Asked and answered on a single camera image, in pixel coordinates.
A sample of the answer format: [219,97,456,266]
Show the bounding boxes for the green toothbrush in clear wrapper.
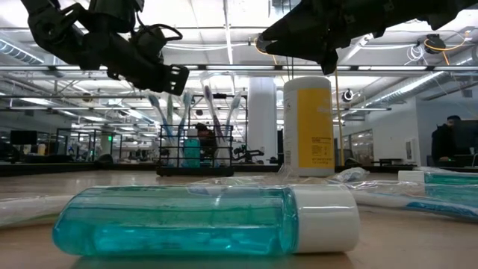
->
[0,175,270,228]

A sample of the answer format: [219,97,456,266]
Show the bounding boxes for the black wire rack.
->
[155,124,236,178]

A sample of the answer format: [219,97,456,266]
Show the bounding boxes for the person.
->
[193,122,218,162]
[431,114,465,164]

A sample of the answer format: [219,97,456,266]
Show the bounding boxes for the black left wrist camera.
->
[130,24,170,65]

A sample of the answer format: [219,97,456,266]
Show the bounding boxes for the white building column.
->
[247,76,279,164]

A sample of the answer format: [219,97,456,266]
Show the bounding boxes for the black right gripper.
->
[258,0,389,75]

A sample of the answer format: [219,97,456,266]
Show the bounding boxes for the yellow hanging cable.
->
[333,68,345,167]

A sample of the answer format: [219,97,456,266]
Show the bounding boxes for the black aluminium table frame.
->
[0,161,478,177]

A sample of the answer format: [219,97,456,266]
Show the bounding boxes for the white canister with yellow label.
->
[282,75,336,178]

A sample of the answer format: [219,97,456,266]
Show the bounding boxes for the black ceiling cable device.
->
[423,33,448,55]

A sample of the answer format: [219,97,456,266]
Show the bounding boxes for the white toothbrush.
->
[223,90,244,165]

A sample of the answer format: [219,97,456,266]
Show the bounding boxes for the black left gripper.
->
[86,32,190,97]

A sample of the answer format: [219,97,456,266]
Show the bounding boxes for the silver ventilation duct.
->
[367,46,478,110]

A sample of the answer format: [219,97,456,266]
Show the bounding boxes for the black computer monitor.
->
[10,129,39,146]
[453,118,478,155]

